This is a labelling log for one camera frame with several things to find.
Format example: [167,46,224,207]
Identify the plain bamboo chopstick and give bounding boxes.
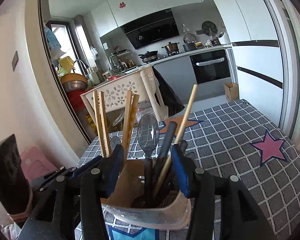
[98,91,111,157]

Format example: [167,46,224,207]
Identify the blue patterned bamboo chopstick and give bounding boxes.
[122,90,133,150]

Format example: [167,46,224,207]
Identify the black handled steel spoon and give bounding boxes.
[138,113,159,205]

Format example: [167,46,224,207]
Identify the long bamboo chopstick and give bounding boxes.
[93,90,107,158]

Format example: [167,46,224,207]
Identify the dark wooden chopstick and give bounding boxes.
[153,85,198,197]

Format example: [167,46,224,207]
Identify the person's left hand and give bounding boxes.
[8,185,33,223]

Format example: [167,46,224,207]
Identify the pink plastic stool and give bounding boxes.
[20,146,57,182]

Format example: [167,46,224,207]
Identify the beige plastic utensil holder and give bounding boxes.
[101,159,191,230]

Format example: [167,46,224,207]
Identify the grey checkered tablecloth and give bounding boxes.
[75,98,300,240]

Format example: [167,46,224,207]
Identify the red container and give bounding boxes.
[66,90,85,112]

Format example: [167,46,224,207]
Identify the yellow steel pot stack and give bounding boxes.
[61,73,88,92]

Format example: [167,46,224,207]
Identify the black bag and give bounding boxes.
[152,67,185,116]

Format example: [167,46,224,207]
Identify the cardboard box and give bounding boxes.
[224,82,239,102]

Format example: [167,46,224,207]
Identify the black wok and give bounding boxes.
[138,50,158,62]

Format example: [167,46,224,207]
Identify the built-in black oven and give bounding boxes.
[190,49,231,84]

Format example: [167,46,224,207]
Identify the steel cooking pot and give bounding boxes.
[162,42,179,53]

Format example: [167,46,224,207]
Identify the black pot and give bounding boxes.
[183,42,197,52]

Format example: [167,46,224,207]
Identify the black range hood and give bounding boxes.
[121,8,179,49]

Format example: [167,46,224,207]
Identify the white refrigerator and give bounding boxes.
[213,0,283,125]

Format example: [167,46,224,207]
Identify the white upper cabinets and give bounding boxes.
[91,0,203,37]

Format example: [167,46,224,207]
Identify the grey wall switch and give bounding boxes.
[12,50,19,71]

